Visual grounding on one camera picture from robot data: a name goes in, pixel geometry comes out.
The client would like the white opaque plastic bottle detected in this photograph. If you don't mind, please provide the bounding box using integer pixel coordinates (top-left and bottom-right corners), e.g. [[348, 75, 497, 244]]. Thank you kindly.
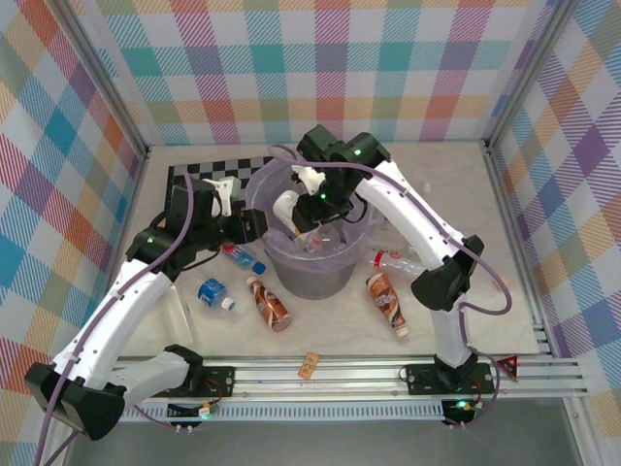
[[271, 189, 301, 235]]

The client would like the blue bottle with red flower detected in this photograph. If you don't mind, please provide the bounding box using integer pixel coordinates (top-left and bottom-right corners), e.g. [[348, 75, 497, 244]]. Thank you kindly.
[[219, 243, 268, 275]]

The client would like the small blue-label white-cap bottle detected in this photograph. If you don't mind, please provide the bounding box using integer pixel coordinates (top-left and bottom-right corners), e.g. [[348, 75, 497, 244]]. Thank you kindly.
[[196, 277, 238, 312]]

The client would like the brown coffee bottle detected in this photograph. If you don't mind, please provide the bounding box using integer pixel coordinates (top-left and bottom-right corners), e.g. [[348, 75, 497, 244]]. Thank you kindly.
[[365, 272, 410, 340], [245, 275, 294, 334]]

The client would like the clear white-cap red-label bottle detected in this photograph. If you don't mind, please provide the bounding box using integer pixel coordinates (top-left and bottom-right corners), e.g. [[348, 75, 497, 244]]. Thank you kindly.
[[370, 247, 431, 282]]

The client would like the black and grey checkerboard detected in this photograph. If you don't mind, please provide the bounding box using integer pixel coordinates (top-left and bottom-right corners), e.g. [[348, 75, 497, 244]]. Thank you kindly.
[[166, 154, 276, 205]]

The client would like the orange wooden tag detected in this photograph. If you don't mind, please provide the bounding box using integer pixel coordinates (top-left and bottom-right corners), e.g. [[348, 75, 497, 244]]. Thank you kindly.
[[298, 352, 319, 383]]

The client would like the small controller board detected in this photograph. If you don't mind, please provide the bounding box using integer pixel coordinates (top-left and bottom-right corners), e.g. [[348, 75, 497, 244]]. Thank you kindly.
[[167, 400, 220, 422], [440, 397, 481, 427]]

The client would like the red triangle sign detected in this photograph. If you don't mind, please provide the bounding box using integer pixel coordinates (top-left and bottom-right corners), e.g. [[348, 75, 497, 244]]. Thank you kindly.
[[494, 354, 520, 383]]

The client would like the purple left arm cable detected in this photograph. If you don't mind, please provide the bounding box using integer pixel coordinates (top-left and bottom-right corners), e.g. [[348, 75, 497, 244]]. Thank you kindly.
[[33, 172, 198, 466]]

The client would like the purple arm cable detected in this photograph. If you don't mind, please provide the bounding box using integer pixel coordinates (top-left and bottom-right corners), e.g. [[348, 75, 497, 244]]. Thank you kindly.
[[268, 144, 514, 431], [33, 172, 198, 466]]

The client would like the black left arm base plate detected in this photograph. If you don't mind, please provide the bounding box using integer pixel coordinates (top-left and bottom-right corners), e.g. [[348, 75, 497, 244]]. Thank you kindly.
[[145, 364, 238, 400]]

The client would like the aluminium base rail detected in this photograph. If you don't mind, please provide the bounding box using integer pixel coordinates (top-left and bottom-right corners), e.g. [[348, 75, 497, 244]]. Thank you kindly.
[[115, 356, 588, 400]]

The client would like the aluminium frame post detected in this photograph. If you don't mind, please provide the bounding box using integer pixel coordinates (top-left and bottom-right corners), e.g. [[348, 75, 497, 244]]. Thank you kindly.
[[482, 0, 583, 150], [55, 0, 149, 159]]

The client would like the aluminium side rail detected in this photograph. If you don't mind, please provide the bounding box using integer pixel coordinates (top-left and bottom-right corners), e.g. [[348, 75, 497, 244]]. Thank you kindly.
[[482, 140, 586, 363]]

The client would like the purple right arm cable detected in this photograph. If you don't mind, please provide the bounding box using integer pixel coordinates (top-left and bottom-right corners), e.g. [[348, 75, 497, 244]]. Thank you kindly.
[[268, 144, 514, 431]]

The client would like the white slotted cable duct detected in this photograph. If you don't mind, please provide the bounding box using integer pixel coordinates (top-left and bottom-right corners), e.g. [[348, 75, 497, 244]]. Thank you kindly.
[[120, 405, 447, 422]]

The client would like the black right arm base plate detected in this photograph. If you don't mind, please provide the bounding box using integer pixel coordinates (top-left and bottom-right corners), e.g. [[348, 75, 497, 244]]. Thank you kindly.
[[405, 363, 496, 397]]

